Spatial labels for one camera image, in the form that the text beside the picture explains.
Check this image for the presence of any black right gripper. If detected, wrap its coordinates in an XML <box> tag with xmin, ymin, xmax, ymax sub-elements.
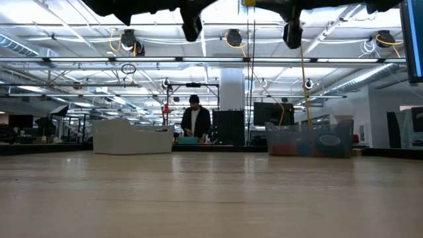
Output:
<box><xmin>256</xmin><ymin>0</ymin><xmax>331</xmax><ymax>50</ymax></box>

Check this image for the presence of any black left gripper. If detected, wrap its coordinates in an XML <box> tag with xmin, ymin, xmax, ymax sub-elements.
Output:
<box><xmin>132</xmin><ymin>0</ymin><xmax>219</xmax><ymax>43</ymax></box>

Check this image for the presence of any white square column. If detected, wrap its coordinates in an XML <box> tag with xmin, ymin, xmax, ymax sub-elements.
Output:
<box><xmin>219</xmin><ymin>67</ymin><xmax>246</xmax><ymax>112</ymax></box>

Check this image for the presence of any person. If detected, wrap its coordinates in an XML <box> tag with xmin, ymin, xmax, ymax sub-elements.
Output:
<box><xmin>180</xmin><ymin>94</ymin><xmax>212</xmax><ymax>138</ymax></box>

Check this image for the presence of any clear smoky plastic bin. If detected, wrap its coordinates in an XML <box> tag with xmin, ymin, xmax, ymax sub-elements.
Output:
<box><xmin>265</xmin><ymin>119</ymin><xmax>355</xmax><ymax>159</ymax></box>

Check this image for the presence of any black cabinet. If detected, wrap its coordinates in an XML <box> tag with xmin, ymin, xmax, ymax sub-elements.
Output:
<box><xmin>212</xmin><ymin>110</ymin><xmax>246</xmax><ymax>146</ymax></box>

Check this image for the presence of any long white light strip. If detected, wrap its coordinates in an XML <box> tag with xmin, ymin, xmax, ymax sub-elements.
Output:
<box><xmin>0</xmin><ymin>56</ymin><xmax>407</xmax><ymax>64</ymax></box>

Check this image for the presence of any black computer monitor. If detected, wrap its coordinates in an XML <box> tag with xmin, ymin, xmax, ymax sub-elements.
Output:
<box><xmin>399</xmin><ymin>0</ymin><xmax>423</xmax><ymax>84</ymax></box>

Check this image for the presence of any grey plastic bin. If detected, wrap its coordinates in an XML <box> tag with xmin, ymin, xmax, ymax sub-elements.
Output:
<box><xmin>91</xmin><ymin>118</ymin><xmax>175</xmax><ymax>155</ymax></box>

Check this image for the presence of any dark standing panel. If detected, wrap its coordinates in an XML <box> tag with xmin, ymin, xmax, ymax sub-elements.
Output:
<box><xmin>386</xmin><ymin>111</ymin><xmax>403</xmax><ymax>149</ymax></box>

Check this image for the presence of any black softbox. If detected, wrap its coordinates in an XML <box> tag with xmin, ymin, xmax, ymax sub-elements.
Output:
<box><xmin>49</xmin><ymin>104</ymin><xmax>70</xmax><ymax>117</ymax></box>

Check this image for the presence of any black background monitor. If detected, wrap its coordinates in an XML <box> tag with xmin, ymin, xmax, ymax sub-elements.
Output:
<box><xmin>8</xmin><ymin>114</ymin><xmax>34</xmax><ymax>129</ymax></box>
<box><xmin>411</xmin><ymin>106</ymin><xmax>423</xmax><ymax>133</ymax></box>

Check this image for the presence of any black studio umbrella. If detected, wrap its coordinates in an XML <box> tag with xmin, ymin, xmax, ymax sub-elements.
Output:
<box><xmin>34</xmin><ymin>117</ymin><xmax>57</xmax><ymax>136</ymax></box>

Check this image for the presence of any black ceiling cable reel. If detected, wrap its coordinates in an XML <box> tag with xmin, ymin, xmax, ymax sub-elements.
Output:
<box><xmin>120</xmin><ymin>28</ymin><xmax>147</xmax><ymax>57</ymax></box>
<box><xmin>225</xmin><ymin>28</ymin><xmax>244</xmax><ymax>48</ymax></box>
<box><xmin>375</xmin><ymin>29</ymin><xmax>404</xmax><ymax>59</ymax></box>

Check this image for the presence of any yellow hanging cable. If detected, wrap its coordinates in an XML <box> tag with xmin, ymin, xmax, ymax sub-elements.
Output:
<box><xmin>298</xmin><ymin>46</ymin><xmax>313</xmax><ymax>127</ymax></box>

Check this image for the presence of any black background rig frame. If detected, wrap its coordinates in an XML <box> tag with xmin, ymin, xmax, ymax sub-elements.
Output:
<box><xmin>166</xmin><ymin>82</ymin><xmax>221</xmax><ymax>146</ymax></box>

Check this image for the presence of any black wall screen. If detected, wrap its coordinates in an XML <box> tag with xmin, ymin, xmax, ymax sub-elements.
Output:
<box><xmin>253</xmin><ymin>102</ymin><xmax>295</xmax><ymax>126</ymax></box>

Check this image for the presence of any black aluminium table frame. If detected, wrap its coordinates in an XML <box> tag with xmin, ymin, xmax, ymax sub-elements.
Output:
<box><xmin>0</xmin><ymin>142</ymin><xmax>423</xmax><ymax>160</ymax></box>

